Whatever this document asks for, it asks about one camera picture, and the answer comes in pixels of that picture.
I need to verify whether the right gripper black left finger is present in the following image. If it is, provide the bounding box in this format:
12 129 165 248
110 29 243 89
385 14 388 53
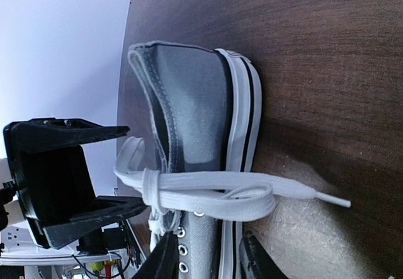
132 232 178 279

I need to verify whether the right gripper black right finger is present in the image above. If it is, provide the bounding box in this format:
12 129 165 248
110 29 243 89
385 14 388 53
239 231 288 279

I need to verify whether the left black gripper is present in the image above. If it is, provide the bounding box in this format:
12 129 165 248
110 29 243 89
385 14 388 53
3 118 147 249

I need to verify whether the grey sneaker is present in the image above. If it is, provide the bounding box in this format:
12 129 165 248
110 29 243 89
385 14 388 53
114 42 351 278

